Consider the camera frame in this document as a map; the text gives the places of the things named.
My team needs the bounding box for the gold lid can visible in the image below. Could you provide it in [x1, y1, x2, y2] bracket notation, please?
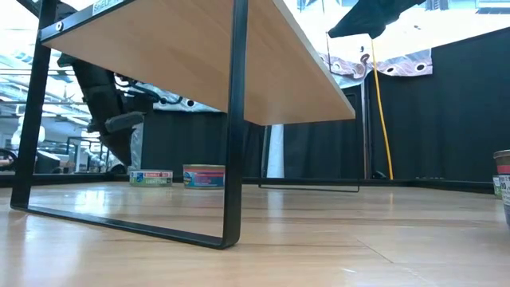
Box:
[182, 163, 226, 190]
[492, 149, 510, 228]

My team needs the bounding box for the yellow cable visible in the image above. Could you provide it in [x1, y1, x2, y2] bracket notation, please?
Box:
[369, 37, 395, 181]

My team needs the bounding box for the silver tarp with eyelets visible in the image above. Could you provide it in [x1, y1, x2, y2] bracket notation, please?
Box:
[318, 47, 434, 89]
[137, 81, 224, 114]

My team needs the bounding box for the green label tuna can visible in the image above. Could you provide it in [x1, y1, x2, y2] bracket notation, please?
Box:
[128, 169, 174, 188]

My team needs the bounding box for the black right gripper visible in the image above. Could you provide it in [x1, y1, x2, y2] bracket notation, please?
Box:
[327, 0, 426, 40]

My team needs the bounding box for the black curtain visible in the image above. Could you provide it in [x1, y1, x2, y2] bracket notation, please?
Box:
[139, 108, 267, 181]
[282, 26, 510, 185]

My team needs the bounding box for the wooden shelf with black legs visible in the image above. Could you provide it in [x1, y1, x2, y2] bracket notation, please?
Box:
[10, 0, 362, 251]

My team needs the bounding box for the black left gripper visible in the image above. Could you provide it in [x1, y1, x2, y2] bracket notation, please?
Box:
[87, 85, 155, 167]

